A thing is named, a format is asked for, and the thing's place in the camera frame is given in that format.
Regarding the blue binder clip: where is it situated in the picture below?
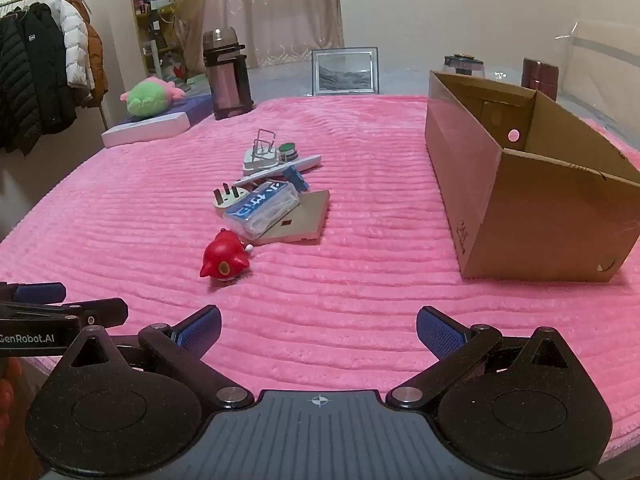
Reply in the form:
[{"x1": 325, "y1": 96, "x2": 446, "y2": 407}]
[{"x1": 281, "y1": 166, "x2": 308, "y2": 193}]

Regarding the beige patterned curtain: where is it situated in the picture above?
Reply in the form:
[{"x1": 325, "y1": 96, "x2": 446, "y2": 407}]
[{"x1": 202, "y1": 0, "x2": 346, "y2": 68}]

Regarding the white puffer jacket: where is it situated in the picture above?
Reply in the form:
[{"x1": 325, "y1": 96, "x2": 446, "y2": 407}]
[{"x1": 52, "y1": 0, "x2": 96, "y2": 91}]

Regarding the silver picture frame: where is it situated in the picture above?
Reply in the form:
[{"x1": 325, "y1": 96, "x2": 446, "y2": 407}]
[{"x1": 311, "y1": 47, "x2": 379, "y2": 97}]

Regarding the green pink plush toy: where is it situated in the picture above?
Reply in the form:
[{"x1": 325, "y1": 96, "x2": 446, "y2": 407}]
[{"x1": 120, "y1": 78, "x2": 187, "y2": 120}]

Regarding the clear plastic case blue print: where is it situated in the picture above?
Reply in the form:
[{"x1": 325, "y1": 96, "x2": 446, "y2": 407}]
[{"x1": 222, "y1": 181, "x2": 300, "y2": 240}]

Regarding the dark glass jar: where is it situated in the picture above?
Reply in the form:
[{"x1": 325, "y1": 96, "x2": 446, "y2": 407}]
[{"x1": 444, "y1": 53, "x2": 486, "y2": 79}]

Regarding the brown cardboard box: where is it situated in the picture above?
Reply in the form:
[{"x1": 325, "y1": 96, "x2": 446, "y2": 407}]
[{"x1": 425, "y1": 71, "x2": 640, "y2": 283}]

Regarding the person's left hand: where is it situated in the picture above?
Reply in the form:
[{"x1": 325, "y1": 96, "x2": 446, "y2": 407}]
[{"x1": 0, "y1": 360, "x2": 23, "y2": 443}]

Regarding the red round toy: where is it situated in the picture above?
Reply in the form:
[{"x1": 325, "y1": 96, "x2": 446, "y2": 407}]
[{"x1": 200, "y1": 229, "x2": 253, "y2": 281}]

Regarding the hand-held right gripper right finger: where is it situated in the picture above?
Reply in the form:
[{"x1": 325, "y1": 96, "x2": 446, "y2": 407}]
[{"x1": 386, "y1": 306, "x2": 588, "y2": 408}]

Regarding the black jacket white label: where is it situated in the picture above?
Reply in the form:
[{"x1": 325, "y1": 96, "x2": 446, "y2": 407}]
[{"x1": 22, "y1": 2, "x2": 78, "y2": 136}]

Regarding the dark red cylinder container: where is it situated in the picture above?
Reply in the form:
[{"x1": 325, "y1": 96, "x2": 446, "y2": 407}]
[{"x1": 521, "y1": 58, "x2": 559, "y2": 103}]

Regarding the grey square tile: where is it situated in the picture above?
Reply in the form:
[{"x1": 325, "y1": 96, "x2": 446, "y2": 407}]
[{"x1": 260, "y1": 190, "x2": 332, "y2": 243}]

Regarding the brown jacket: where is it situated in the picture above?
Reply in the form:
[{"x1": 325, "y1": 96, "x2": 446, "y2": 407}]
[{"x1": 67, "y1": 0, "x2": 108, "y2": 108}]

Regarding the white three-prong plug adapter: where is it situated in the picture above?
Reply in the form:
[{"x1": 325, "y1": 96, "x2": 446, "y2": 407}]
[{"x1": 210, "y1": 183, "x2": 246, "y2": 218}]

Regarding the pink steel thermos flask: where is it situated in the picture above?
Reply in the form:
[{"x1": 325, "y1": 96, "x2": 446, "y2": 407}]
[{"x1": 202, "y1": 27, "x2": 255, "y2": 121}]

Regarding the pink ribbed blanket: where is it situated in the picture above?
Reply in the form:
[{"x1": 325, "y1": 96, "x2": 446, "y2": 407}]
[{"x1": 0, "y1": 94, "x2": 640, "y2": 466}]

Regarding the metal wire clip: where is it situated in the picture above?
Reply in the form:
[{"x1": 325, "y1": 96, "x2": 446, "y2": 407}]
[{"x1": 252, "y1": 129, "x2": 279, "y2": 161}]

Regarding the plastic wrapped headboard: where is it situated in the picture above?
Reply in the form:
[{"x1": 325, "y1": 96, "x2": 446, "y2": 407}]
[{"x1": 554, "y1": 19, "x2": 640, "y2": 153}]

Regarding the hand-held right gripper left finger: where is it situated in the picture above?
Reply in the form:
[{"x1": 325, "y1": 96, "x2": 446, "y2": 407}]
[{"x1": 50, "y1": 305, "x2": 256, "y2": 408}]

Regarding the white remote control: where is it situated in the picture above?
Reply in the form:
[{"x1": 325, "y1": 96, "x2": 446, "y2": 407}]
[{"x1": 234, "y1": 155, "x2": 322, "y2": 187}]

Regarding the plain black puffer jacket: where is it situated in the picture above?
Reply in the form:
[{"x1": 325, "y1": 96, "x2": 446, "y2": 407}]
[{"x1": 0, "y1": 7, "x2": 38, "y2": 156}]

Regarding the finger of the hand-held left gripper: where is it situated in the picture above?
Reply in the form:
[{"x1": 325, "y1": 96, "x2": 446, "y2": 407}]
[
  {"x1": 0, "y1": 282, "x2": 67, "y2": 306},
  {"x1": 0, "y1": 298, "x2": 129, "y2": 328}
]

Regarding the white square charger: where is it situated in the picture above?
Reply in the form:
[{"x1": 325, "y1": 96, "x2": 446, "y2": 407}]
[{"x1": 242, "y1": 147, "x2": 280, "y2": 176}]

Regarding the white purple flat box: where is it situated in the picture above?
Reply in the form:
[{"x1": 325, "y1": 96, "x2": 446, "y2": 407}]
[{"x1": 101, "y1": 94, "x2": 215, "y2": 148}]

